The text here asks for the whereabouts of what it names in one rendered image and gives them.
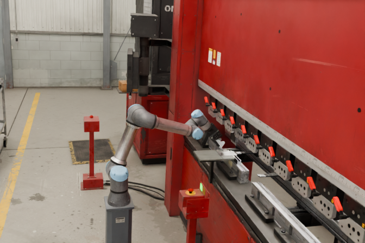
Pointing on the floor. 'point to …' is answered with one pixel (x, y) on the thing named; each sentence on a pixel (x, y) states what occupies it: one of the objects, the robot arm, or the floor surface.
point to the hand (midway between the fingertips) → (220, 148)
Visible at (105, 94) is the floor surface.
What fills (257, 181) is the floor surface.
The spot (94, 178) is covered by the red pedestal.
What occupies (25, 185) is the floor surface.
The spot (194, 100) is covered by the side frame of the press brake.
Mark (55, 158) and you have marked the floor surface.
